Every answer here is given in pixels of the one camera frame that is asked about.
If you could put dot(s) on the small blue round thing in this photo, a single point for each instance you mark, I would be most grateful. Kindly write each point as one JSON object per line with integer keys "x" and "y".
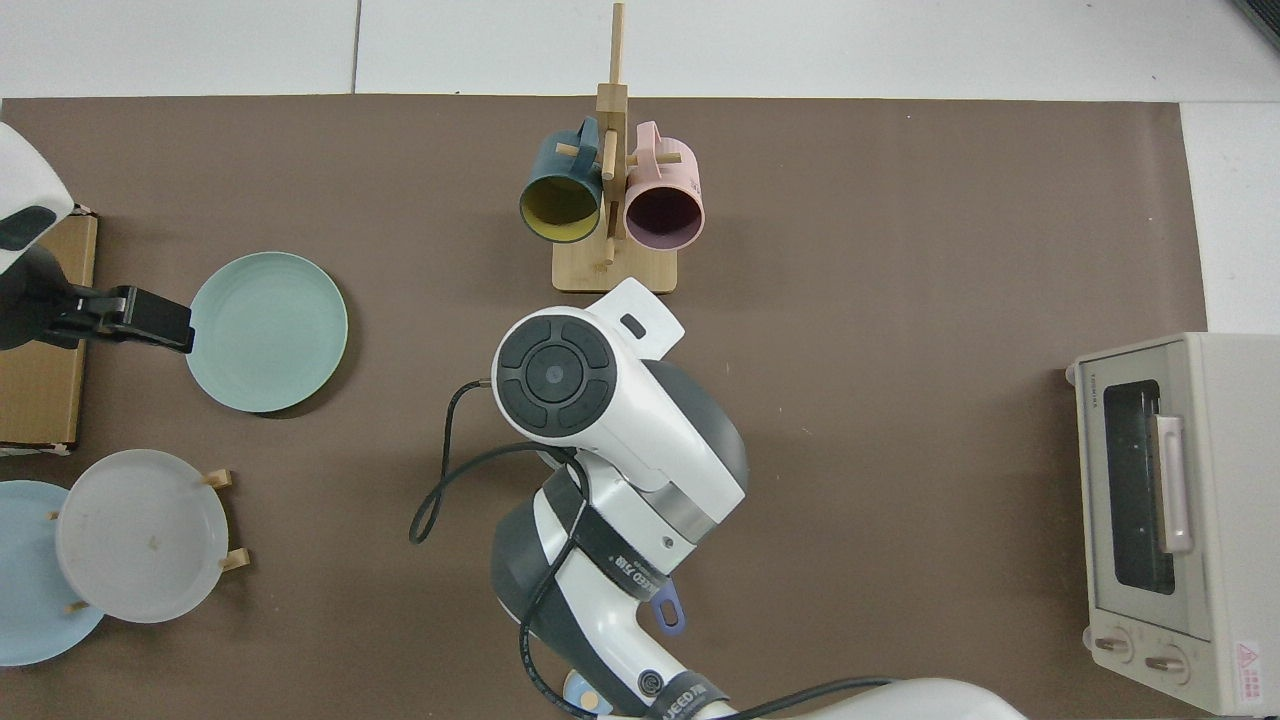
{"x": 578, "y": 690}

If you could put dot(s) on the pale toaster oven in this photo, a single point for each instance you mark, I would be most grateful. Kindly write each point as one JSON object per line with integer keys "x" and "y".
{"x": 1230, "y": 450}

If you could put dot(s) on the pink cup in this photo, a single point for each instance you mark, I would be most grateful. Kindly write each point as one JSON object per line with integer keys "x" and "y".
{"x": 675, "y": 175}

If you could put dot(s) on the dark teal cup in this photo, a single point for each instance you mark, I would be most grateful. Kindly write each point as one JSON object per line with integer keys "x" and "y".
{"x": 560, "y": 175}

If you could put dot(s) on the wooden plate rack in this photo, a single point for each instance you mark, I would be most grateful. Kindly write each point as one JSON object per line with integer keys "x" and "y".
{"x": 238, "y": 560}

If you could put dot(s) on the dark grey corner object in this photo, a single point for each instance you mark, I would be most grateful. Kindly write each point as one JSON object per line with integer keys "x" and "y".
{"x": 1262, "y": 15}

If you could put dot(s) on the light blue plate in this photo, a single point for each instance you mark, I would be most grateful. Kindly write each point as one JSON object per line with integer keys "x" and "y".
{"x": 25, "y": 600}

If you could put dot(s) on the pale green plate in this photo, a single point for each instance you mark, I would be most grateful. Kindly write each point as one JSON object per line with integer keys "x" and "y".
{"x": 270, "y": 330}

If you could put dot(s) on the wooden cup stand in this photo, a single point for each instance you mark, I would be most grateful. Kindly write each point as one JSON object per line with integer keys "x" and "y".
{"x": 640, "y": 275}

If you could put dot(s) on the brown table cloth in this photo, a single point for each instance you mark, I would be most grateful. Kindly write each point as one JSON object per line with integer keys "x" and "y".
{"x": 900, "y": 250}

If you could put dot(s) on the grey plate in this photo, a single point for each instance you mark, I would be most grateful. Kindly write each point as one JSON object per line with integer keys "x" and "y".
{"x": 140, "y": 540}

